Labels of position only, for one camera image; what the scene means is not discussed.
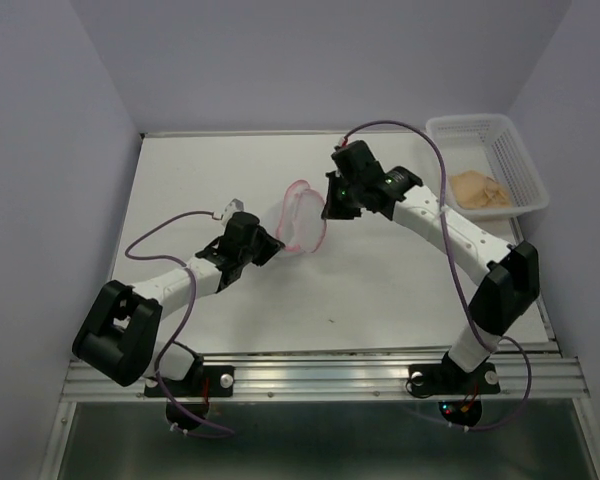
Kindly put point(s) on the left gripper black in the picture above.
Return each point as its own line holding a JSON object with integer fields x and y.
{"x": 270, "y": 246}

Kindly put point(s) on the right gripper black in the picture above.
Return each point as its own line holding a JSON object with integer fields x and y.
{"x": 334, "y": 209}

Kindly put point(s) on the white mesh laundry bag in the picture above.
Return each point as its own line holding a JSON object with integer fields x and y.
{"x": 300, "y": 226}

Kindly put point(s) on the beige bra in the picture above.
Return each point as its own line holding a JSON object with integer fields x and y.
{"x": 473, "y": 190}

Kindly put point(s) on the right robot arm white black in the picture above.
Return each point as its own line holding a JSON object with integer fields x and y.
{"x": 506, "y": 276}

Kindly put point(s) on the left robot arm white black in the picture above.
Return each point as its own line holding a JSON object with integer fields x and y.
{"x": 119, "y": 334}

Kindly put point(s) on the white plastic basket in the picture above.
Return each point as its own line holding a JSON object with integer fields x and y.
{"x": 490, "y": 145}

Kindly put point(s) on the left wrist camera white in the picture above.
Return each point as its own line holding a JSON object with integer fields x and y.
{"x": 233, "y": 207}

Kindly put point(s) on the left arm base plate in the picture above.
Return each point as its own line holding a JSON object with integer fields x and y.
{"x": 201, "y": 381}

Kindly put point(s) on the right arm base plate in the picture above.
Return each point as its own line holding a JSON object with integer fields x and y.
{"x": 447, "y": 380}

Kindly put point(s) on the aluminium rail frame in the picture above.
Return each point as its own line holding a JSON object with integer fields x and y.
{"x": 321, "y": 344}

